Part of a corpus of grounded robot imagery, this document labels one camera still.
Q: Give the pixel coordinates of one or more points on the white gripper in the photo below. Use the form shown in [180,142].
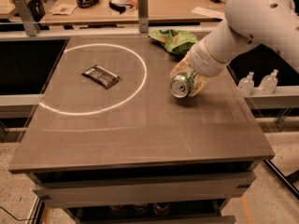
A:
[202,62]

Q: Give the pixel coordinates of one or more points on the green soda can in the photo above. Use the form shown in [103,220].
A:
[181,85]

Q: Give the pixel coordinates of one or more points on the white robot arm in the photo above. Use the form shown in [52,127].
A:
[246,25]

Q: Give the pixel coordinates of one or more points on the green chip bag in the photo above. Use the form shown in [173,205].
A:
[174,41]

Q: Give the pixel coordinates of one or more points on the clear plastic bottle left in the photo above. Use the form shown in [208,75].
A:
[246,84]

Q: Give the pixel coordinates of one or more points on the clear plastic bottle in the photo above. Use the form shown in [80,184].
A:
[246,84]
[269,82]

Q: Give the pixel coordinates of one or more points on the white paper sheet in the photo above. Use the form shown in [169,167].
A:
[208,13]

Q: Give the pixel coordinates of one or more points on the clear plastic bottle right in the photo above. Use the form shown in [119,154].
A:
[269,82]

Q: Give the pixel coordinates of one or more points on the black snack packet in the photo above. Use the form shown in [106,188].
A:
[102,76]

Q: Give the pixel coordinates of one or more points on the black sunglasses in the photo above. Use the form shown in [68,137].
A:
[121,8]

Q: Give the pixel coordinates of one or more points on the grey table drawer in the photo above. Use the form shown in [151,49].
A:
[163,189]

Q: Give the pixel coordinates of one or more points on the small paper card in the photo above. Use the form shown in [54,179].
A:
[63,9]

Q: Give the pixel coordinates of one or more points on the metal bracket middle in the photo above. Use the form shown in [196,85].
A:
[143,16]

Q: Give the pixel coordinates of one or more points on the metal bracket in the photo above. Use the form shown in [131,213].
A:
[143,16]
[29,24]

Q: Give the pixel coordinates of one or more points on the metal bracket left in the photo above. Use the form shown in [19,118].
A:
[29,24]

